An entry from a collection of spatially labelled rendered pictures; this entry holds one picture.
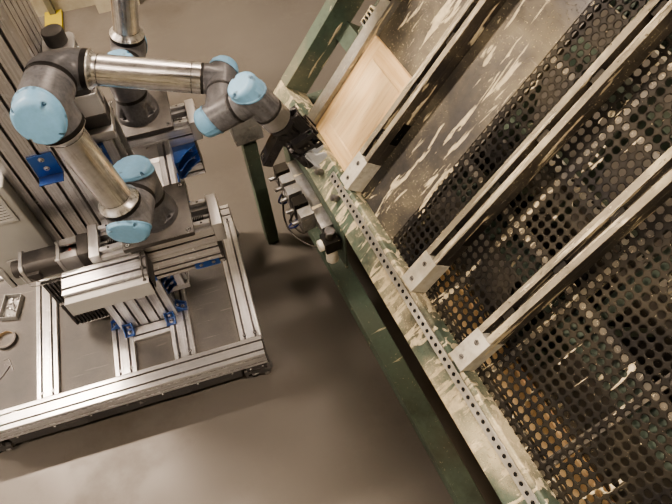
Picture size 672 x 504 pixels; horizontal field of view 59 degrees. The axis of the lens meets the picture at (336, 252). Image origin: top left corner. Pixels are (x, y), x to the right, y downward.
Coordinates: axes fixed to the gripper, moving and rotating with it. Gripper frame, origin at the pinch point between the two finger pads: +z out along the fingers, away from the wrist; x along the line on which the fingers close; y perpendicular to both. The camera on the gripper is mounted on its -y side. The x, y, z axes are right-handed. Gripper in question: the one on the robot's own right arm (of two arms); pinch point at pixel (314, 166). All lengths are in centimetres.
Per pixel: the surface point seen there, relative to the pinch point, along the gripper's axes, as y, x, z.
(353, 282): -38, 29, 108
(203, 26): -77, 274, 108
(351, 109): 8, 49, 38
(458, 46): 49, 27, 19
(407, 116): 25.1, 24.4, 29.9
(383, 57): 27, 52, 28
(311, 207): -24, 33, 52
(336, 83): 8, 61, 34
